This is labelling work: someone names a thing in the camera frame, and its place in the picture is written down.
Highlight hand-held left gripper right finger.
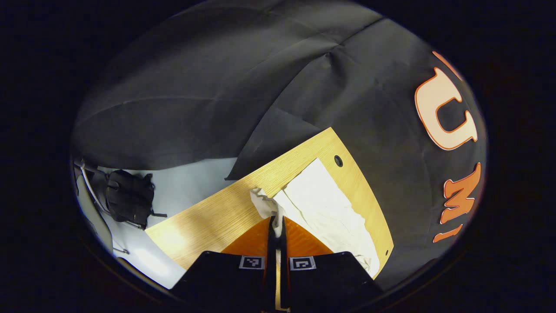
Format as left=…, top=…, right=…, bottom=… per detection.
left=280, top=216, right=384, bottom=311

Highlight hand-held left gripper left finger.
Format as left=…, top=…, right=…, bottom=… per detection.
left=170, top=216, right=277, bottom=311

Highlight white jeans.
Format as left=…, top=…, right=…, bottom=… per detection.
left=249, top=158, right=381, bottom=279

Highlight black bag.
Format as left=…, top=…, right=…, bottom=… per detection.
left=104, top=170, right=168, bottom=230

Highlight black backdrop cloth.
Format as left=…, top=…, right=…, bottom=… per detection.
left=72, top=0, right=488, bottom=290

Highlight white cable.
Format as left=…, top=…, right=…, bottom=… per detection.
left=79, top=162, right=109, bottom=213

